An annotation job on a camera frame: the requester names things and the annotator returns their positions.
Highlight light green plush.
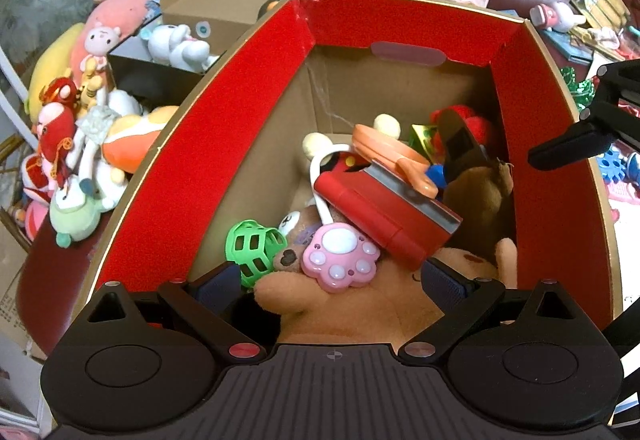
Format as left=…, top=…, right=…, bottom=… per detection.
left=49, top=190, right=108, bottom=248

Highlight white plush blue ears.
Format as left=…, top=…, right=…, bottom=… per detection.
left=147, top=23, right=221, bottom=74

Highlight white pink-faced plush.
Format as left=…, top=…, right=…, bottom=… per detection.
left=80, top=20, right=123, bottom=71

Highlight long pink plush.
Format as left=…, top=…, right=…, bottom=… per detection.
left=70, top=0, right=161, bottom=71

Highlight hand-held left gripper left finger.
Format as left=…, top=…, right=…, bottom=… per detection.
left=77, top=263, right=268, bottom=365

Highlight red cardboard box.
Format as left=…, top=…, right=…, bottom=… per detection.
left=85, top=0, right=626, bottom=356

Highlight green plastic cage toy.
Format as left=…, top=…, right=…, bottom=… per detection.
left=225, top=219, right=291, bottom=290

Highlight yellow banana plush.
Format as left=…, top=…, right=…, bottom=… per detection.
left=25, top=23, right=86, bottom=113

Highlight blue plastic gear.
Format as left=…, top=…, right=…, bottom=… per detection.
left=597, top=145, right=628, bottom=181

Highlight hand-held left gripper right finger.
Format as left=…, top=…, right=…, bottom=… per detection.
left=397, top=257, right=588, bottom=365

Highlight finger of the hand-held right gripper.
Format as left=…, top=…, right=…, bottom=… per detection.
left=528, top=60, right=640, bottom=171

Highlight pink paw lamp white cable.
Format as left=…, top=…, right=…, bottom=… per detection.
left=302, top=143, right=382, bottom=293

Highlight tan teddy bear plush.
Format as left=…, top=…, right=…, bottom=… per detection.
left=252, top=207, right=518, bottom=356

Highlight white long plush figure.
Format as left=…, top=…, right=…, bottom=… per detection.
left=75, top=85, right=143, bottom=211

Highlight orange plastic toy pan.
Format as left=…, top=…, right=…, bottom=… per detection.
left=351, top=123, right=441, bottom=198

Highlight pink plastic toy tray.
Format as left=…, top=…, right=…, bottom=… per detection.
left=607, top=180, right=640, bottom=206

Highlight red plush balls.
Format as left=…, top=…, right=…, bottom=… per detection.
left=430, top=104, right=496, bottom=156

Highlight small white pink plush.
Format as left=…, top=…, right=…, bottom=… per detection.
left=530, top=0, right=588, bottom=34

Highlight red costume plush figure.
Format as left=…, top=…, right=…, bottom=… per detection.
left=32, top=76, right=83, bottom=188

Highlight green tinsel decoration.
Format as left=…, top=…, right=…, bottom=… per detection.
left=560, top=65, right=601, bottom=111

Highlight red plastic case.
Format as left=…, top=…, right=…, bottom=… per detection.
left=314, top=167, right=463, bottom=273

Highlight orange white plush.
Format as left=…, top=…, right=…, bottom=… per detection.
left=102, top=105, right=181, bottom=173

